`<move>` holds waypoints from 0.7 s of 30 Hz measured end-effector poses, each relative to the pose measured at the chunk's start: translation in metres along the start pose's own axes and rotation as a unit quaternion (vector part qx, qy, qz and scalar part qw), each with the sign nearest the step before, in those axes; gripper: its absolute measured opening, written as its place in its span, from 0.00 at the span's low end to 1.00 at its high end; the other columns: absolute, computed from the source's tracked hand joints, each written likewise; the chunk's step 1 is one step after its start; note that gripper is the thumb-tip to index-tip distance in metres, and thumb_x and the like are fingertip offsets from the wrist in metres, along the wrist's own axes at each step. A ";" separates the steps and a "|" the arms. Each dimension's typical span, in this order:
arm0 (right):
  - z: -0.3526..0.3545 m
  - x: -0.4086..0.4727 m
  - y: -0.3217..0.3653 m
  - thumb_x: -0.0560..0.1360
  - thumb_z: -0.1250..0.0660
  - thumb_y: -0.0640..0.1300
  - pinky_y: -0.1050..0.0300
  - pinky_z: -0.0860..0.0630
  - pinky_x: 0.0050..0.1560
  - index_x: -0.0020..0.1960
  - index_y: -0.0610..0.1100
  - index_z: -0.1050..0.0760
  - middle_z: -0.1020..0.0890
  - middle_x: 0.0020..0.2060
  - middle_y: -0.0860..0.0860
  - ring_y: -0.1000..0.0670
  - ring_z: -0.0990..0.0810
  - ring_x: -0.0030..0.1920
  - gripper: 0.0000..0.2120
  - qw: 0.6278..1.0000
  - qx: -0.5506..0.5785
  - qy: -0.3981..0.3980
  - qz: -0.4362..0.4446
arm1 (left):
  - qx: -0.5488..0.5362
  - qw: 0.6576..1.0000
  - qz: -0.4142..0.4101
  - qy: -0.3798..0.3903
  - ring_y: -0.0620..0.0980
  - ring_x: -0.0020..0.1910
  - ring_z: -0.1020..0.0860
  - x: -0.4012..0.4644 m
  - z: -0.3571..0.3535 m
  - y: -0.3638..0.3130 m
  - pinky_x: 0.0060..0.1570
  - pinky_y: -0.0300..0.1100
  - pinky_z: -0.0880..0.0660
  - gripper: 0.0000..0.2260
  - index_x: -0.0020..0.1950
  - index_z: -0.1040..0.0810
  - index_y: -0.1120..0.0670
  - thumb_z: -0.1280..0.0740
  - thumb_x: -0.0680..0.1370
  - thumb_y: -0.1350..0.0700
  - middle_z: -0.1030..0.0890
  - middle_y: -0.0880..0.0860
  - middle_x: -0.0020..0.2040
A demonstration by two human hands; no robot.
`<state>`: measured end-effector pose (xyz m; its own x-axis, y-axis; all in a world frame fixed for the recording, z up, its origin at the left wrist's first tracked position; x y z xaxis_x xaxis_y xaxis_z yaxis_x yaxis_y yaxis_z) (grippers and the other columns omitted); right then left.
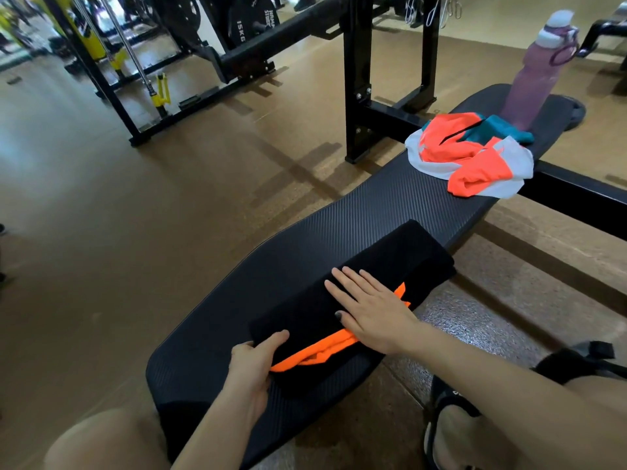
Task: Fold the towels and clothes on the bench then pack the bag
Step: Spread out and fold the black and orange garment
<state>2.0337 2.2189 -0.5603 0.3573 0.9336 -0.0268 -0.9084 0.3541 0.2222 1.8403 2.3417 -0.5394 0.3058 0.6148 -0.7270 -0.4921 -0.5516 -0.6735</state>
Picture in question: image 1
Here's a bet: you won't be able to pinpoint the purple water bottle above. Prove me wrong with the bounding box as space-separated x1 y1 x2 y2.
499 9 581 132

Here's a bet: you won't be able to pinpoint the black padded weight bench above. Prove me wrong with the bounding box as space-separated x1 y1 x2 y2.
145 83 575 470

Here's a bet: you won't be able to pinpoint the person's black shorts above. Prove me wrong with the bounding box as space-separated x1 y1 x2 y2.
532 340 627 387

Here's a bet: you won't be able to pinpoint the person's left leg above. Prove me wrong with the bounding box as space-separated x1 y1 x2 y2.
43 407 173 470

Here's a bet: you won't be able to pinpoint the person's right hand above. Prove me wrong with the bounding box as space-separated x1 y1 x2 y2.
324 266 424 356

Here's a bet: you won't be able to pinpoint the black weight plate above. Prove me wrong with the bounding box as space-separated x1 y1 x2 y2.
226 0 281 50

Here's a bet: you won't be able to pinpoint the black sandal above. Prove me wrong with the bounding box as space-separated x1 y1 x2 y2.
423 375 485 470

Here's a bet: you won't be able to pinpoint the black steel bench frame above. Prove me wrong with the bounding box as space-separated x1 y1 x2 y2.
343 0 627 242

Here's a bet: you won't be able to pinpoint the black and orange garment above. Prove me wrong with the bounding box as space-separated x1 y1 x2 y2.
249 219 457 398

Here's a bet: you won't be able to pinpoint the person's left forearm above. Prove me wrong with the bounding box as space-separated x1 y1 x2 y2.
171 400 256 470

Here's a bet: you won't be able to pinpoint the silver barbell bar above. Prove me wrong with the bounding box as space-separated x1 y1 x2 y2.
97 0 162 101

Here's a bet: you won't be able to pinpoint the orange white teal garment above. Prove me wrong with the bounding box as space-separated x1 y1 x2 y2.
405 112 535 199

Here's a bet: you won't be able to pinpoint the person's right forearm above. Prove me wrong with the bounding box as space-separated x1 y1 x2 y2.
403 322 627 470

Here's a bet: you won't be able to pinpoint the black round floor disc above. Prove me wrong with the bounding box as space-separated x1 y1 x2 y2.
561 95 587 132

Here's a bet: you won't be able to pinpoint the person's right foot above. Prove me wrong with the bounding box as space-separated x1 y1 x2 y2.
431 405 510 470

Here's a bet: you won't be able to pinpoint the black and yellow squat rack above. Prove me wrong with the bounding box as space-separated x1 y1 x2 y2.
29 0 231 147

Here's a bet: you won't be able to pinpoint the person's left hand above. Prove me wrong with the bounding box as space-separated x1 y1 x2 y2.
216 330 290 422

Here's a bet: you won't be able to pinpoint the hanging metal carabiner hooks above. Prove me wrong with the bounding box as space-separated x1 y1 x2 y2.
405 0 463 29

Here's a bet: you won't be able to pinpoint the black plate-loaded gym machine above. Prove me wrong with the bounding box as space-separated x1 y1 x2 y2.
147 0 353 86

